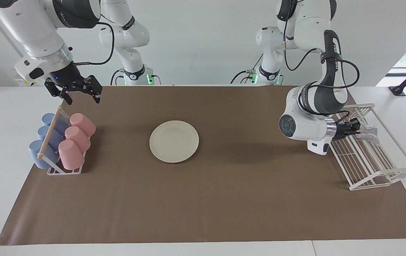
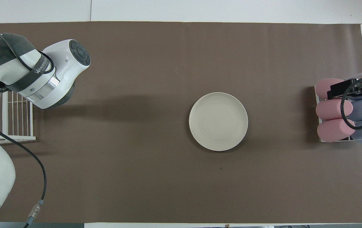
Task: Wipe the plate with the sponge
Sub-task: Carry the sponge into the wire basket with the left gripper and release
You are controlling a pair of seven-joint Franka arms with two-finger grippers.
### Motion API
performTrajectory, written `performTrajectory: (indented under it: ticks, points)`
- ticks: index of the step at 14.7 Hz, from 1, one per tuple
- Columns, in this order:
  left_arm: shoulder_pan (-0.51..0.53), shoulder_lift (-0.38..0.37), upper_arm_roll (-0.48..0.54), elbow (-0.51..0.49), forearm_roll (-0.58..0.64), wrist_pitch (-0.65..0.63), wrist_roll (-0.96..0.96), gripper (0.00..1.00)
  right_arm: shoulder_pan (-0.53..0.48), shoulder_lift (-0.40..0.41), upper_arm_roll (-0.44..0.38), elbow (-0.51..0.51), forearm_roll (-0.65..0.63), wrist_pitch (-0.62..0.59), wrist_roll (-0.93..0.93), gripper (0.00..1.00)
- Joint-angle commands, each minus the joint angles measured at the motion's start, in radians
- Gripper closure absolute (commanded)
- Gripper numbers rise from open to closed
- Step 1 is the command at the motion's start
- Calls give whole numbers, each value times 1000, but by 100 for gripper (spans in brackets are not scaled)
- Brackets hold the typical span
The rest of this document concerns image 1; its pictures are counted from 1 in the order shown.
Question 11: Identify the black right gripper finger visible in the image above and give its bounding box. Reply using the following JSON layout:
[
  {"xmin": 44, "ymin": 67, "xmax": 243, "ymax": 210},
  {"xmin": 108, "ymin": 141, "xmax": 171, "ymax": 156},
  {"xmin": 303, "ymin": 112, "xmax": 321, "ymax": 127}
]
[
  {"xmin": 82, "ymin": 75, "xmax": 103, "ymax": 105},
  {"xmin": 44, "ymin": 80, "xmax": 73, "ymax": 106}
]

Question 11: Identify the cream round plate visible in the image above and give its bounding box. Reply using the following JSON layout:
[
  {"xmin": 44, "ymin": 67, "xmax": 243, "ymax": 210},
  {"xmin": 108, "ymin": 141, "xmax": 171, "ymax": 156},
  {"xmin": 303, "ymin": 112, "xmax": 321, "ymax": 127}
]
[{"xmin": 149, "ymin": 121, "xmax": 200, "ymax": 164}]

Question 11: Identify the blue plastic cup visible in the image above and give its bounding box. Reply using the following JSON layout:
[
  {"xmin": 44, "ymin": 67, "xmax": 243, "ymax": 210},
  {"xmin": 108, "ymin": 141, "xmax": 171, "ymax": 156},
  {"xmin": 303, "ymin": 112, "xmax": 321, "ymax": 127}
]
[
  {"xmin": 37, "ymin": 125, "xmax": 65, "ymax": 152},
  {"xmin": 41, "ymin": 113, "xmax": 69, "ymax": 134},
  {"xmin": 28, "ymin": 139, "xmax": 60, "ymax": 170}
]

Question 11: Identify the pink plastic cup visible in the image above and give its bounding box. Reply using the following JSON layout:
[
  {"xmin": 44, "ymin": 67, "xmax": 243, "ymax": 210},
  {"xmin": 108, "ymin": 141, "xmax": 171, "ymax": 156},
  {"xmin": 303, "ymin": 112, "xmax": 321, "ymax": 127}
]
[
  {"xmin": 64, "ymin": 126, "xmax": 92, "ymax": 153},
  {"xmin": 58, "ymin": 139, "xmax": 86, "ymax": 171},
  {"xmin": 69, "ymin": 113, "xmax": 97, "ymax": 138}
]

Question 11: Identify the cup rack with wooden bar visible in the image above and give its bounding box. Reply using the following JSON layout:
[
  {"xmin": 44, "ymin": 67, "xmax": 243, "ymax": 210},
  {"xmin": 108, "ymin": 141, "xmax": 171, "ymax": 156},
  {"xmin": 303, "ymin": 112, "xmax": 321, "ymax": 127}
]
[{"xmin": 37, "ymin": 105, "xmax": 92, "ymax": 176}]

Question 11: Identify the brown table mat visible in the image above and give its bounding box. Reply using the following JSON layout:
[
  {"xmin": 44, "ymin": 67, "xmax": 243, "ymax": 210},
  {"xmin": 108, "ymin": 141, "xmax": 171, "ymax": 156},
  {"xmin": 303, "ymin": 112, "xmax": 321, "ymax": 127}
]
[{"xmin": 0, "ymin": 85, "xmax": 406, "ymax": 246}]

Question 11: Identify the black base cable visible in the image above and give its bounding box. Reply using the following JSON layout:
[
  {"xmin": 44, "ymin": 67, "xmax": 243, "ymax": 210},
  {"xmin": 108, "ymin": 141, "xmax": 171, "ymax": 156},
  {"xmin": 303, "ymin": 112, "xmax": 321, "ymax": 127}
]
[
  {"xmin": 230, "ymin": 69, "xmax": 260, "ymax": 85},
  {"xmin": 110, "ymin": 69, "xmax": 125, "ymax": 86}
]

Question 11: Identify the white wall socket box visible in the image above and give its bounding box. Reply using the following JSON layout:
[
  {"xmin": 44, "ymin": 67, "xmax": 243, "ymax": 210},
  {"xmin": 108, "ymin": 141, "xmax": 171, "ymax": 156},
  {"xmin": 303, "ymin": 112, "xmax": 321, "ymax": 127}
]
[{"xmin": 13, "ymin": 68, "xmax": 52, "ymax": 87}]

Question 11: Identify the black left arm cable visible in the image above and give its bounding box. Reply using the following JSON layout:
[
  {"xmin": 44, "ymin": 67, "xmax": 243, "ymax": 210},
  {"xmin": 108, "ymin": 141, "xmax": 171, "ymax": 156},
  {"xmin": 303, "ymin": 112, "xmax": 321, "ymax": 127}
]
[{"xmin": 282, "ymin": 21, "xmax": 361, "ymax": 90}]

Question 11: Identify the white wire dish rack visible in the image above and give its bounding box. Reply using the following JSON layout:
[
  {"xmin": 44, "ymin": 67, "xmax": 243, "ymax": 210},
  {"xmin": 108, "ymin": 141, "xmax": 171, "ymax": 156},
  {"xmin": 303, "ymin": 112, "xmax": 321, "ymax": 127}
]
[{"xmin": 318, "ymin": 103, "xmax": 406, "ymax": 191}]

